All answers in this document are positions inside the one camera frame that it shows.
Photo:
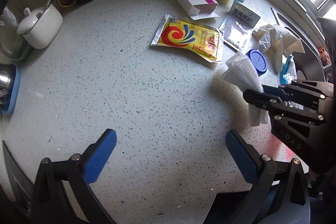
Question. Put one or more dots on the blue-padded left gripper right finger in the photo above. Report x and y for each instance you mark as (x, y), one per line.
(278, 193)

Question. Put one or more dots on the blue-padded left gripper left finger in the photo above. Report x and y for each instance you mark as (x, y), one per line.
(50, 201)

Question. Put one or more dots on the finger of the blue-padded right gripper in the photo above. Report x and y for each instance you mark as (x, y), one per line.
(260, 100)
(281, 91)

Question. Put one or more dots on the white paper towel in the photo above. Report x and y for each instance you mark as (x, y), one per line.
(242, 73)

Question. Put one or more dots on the blue clear plastic bag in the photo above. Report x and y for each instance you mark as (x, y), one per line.
(288, 73)

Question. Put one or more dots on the blue round lid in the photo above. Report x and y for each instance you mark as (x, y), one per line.
(258, 61)

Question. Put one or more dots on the orange scouring cloth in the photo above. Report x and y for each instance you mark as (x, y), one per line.
(324, 56)

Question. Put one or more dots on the yellow red snack packet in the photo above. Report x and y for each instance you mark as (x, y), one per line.
(203, 40)

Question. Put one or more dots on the steel pot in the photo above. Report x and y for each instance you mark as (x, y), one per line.
(7, 75)

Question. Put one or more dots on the white ceramic condiment pot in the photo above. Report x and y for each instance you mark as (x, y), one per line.
(40, 26)

